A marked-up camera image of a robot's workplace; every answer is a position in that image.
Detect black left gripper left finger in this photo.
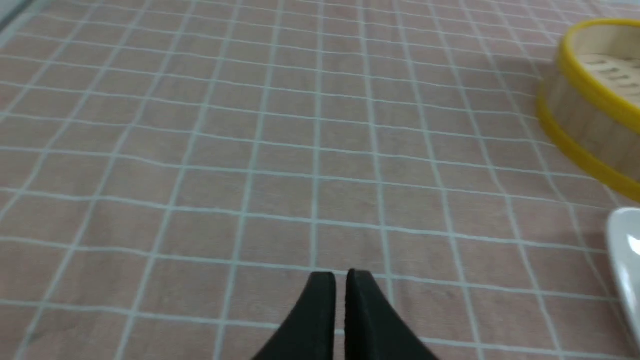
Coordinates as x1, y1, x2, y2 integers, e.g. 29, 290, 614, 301
253, 271, 337, 360

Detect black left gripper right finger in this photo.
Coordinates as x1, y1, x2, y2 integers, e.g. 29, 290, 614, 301
345, 268, 437, 360

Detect white square plate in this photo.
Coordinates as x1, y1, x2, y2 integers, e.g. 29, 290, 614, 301
605, 207, 640, 346

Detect pink checkered tablecloth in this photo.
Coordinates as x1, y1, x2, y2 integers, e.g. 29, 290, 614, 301
1, 0, 639, 360

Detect yellow-rimmed bamboo steamer basket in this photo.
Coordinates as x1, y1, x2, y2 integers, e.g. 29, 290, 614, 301
535, 18, 640, 202

